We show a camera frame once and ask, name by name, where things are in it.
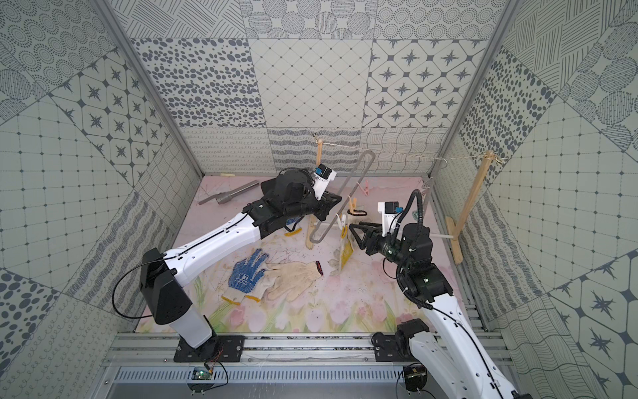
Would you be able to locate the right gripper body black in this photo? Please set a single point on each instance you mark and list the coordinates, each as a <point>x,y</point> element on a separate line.
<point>389,247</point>

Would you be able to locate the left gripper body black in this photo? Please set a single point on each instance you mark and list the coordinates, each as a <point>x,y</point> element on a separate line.
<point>318,205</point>

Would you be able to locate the white clothes peg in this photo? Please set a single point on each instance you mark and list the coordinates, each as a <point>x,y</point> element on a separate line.
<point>341,221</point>

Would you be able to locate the grey clip hanger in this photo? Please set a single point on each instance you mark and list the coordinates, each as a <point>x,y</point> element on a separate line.
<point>341,194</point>

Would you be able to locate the beige knit gloves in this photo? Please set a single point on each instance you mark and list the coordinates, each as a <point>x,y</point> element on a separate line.
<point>291,280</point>

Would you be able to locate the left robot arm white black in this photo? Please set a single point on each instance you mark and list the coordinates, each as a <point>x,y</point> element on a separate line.
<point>293,194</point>

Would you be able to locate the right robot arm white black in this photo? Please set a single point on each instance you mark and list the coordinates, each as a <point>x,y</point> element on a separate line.
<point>443,341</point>

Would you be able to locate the black flat pad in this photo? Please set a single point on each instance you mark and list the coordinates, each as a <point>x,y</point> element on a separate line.
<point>275,187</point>

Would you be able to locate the grey metal cylinder tool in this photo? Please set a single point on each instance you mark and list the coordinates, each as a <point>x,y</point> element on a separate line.
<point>226,196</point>

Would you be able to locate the blue dotted glove near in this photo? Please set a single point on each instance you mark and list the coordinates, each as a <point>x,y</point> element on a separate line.
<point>249,279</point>

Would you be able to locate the small black module right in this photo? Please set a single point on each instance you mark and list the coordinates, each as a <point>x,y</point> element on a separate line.
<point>415,378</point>

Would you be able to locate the small circuit board left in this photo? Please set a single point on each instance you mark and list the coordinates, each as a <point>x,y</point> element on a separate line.
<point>201,381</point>

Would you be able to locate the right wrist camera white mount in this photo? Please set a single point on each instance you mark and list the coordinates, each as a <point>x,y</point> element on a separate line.
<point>389,212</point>

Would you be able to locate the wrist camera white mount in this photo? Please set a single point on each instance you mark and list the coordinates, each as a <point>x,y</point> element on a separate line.
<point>389,212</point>
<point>322,176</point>

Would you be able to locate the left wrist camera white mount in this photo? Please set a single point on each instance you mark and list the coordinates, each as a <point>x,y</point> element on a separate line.
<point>322,176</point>

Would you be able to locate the wooden drying rack frame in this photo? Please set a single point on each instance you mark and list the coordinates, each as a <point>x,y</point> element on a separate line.
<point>454,228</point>

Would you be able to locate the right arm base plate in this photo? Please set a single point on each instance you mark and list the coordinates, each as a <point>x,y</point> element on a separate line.
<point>388,348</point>

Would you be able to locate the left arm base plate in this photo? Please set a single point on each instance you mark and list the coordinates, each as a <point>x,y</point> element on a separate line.
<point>224,348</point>

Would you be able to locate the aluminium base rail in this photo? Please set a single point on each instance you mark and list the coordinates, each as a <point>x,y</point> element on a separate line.
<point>154,349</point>

